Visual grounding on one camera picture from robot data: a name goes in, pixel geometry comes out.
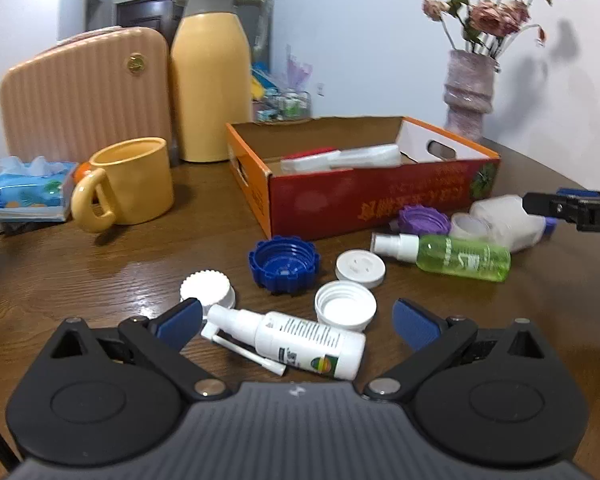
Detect pink ribbed hard case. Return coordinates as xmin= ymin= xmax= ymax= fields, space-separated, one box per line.
xmin=0 ymin=26 xmax=171 ymax=162

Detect purple plastic decoration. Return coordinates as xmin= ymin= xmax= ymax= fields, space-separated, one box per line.
xmin=285 ymin=45 xmax=314 ymax=94

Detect yellow ceramic mug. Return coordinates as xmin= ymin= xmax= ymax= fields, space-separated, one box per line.
xmin=70 ymin=137 xmax=175 ymax=234

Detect flat white lid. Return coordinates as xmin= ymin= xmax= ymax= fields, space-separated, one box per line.
xmin=335 ymin=250 xmax=387 ymax=290

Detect pink textured vase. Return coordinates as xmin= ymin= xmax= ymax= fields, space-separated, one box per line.
xmin=442 ymin=49 xmax=496 ymax=144

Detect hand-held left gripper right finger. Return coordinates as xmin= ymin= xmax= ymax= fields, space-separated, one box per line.
xmin=362 ymin=298 xmax=556 ymax=403

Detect purple bottle cap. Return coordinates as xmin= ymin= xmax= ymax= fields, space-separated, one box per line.
xmin=397 ymin=204 xmax=452 ymax=237

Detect blue and yellow bags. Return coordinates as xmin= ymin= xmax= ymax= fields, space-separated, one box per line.
xmin=251 ymin=63 xmax=281 ymax=101

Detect grey refrigerator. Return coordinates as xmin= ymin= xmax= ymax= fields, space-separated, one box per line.
xmin=252 ymin=0 xmax=276 ymax=67

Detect dried pink rose bouquet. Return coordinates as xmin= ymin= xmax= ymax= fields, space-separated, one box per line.
xmin=405 ymin=0 xmax=576 ymax=59

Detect dark wooden door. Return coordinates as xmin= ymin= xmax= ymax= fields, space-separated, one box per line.
xmin=116 ymin=0 xmax=181 ymax=51

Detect white plastic packet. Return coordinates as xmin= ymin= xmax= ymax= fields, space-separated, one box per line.
xmin=280 ymin=144 xmax=402 ymax=175

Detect small clear plastic cap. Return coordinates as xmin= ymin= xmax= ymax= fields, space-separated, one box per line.
xmin=450 ymin=212 xmax=491 ymax=242

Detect translucent white plastic bottle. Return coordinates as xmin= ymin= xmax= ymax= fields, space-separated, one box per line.
xmin=469 ymin=194 xmax=559 ymax=254

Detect green spray bottle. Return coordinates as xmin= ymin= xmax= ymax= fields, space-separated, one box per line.
xmin=370 ymin=232 xmax=512 ymax=283

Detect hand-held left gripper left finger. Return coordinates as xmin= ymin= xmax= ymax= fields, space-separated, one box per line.
xmin=45 ymin=297 xmax=231 ymax=403

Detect white ribbed bottle cap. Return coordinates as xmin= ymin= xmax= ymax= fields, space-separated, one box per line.
xmin=314 ymin=280 xmax=378 ymax=332

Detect wire storage cart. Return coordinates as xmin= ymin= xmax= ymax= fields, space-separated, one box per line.
xmin=256 ymin=87 xmax=314 ymax=122

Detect white spray bottle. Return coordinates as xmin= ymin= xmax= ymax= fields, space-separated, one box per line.
xmin=200 ymin=304 xmax=367 ymax=381

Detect blue bottle cap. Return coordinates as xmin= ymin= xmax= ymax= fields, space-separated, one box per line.
xmin=248 ymin=235 xmax=321 ymax=296

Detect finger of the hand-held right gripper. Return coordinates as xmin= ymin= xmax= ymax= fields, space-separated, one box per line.
xmin=555 ymin=188 xmax=600 ymax=201
xmin=524 ymin=192 xmax=581 ymax=234

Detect blue tissue pack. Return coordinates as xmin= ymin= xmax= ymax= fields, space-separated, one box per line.
xmin=0 ymin=156 xmax=81 ymax=224

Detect yellow thermos jug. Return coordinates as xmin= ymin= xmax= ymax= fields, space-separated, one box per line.
xmin=169 ymin=0 xmax=257 ymax=164

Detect orange cardboard box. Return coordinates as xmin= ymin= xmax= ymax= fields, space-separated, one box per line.
xmin=225 ymin=115 xmax=502 ymax=241

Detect white serrated bottle cap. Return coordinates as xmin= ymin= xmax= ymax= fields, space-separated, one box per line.
xmin=179 ymin=270 xmax=238 ymax=316

